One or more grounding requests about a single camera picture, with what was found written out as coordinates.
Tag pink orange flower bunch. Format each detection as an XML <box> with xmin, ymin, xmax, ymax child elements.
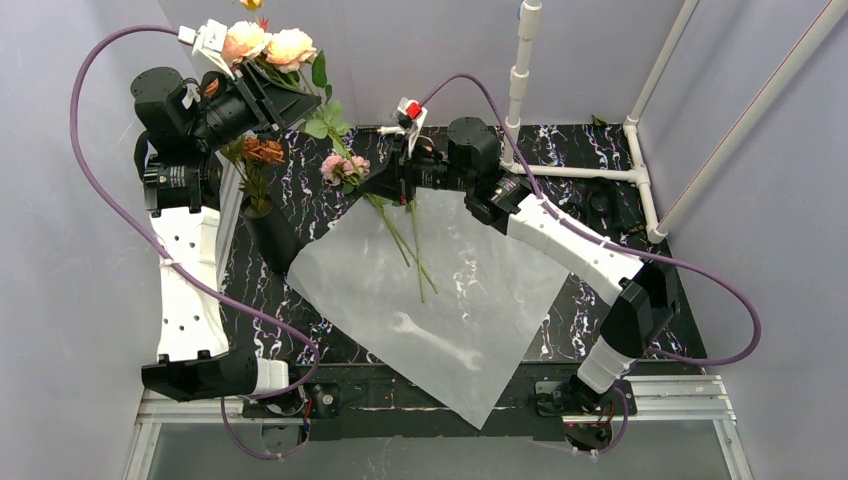
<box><xmin>221</xmin><ymin>1</ymin><xmax>370</xmax><ymax>194</ymax></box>

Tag white wrapping paper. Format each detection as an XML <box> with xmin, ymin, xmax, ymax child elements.
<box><xmin>287</xmin><ymin>189</ymin><xmax>568</xmax><ymax>428</ymax></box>

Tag black ribbon gold lettering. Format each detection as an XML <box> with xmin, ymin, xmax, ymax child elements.
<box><xmin>566</xmin><ymin>177</ymin><xmax>645</xmax><ymax>236</ymax></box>

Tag small pink flower stems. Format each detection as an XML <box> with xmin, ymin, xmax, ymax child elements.
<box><xmin>320</xmin><ymin>153</ymin><xmax>438</xmax><ymax>304</ymax></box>

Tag dark orange flower stems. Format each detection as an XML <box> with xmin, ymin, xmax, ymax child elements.
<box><xmin>219</xmin><ymin>134</ymin><xmax>285</xmax><ymax>218</ymax></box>

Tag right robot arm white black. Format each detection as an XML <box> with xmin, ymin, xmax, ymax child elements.
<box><xmin>362</xmin><ymin>117</ymin><xmax>678</xmax><ymax>415</ymax></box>

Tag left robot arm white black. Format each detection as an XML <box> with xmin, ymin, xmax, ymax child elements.
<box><xmin>130</xmin><ymin>66</ymin><xmax>319</xmax><ymax>402</ymax></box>

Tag black cylindrical vase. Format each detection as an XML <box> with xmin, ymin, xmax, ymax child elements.
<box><xmin>240</xmin><ymin>197</ymin><xmax>305</xmax><ymax>275</ymax></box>

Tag small white pipe fitting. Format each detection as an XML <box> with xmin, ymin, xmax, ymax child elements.
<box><xmin>355</xmin><ymin>125</ymin><xmax>405</xmax><ymax>136</ymax></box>

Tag silver open-end wrench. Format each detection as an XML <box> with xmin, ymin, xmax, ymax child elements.
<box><xmin>391</xmin><ymin>312</ymin><xmax>482</xmax><ymax>371</ymax></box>

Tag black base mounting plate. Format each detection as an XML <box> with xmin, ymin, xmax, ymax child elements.
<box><xmin>242</xmin><ymin>362</ymin><xmax>638</xmax><ymax>448</ymax></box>

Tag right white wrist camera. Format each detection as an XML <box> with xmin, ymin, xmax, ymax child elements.
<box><xmin>394</xmin><ymin>97</ymin><xmax>428</xmax><ymax>157</ymax></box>

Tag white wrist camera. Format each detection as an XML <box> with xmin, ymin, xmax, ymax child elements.
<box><xmin>394</xmin><ymin>97</ymin><xmax>428</xmax><ymax>157</ymax></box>
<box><xmin>177</xmin><ymin>19</ymin><xmax>237</xmax><ymax>79</ymax></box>

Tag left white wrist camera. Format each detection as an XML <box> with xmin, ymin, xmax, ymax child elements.
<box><xmin>177</xmin><ymin>19</ymin><xmax>237</xmax><ymax>79</ymax></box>

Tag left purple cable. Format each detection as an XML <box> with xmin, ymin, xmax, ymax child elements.
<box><xmin>68</xmin><ymin>25</ymin><xmax>322</xmax><ymax>462</ymax></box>

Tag purple cable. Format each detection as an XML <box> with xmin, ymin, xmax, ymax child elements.
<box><xmin>68</xmin><ymin>25</ymin><xmax>322</xmax><ymax>462</ymax></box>
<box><xmin>418</xmin><ymin>72</ymin><xmax>763</xmax><ymax>457</ymax></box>

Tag aluminium frame rail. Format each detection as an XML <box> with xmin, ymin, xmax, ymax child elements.
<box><xmin>123</xmin><ymin>132</ymin><xmax>754</xmax><ymax>480</ymax></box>

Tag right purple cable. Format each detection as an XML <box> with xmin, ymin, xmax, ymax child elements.
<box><xmin>418</xmin><ymin>72</ymin><xmax>763</xmax><ymax>457</ymax></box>

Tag white pvc pipe frame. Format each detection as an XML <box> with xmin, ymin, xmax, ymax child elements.
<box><xmin>533</xmin><ymin>1</ymin><xmax>847</xmax><ymax>244</ymax></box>

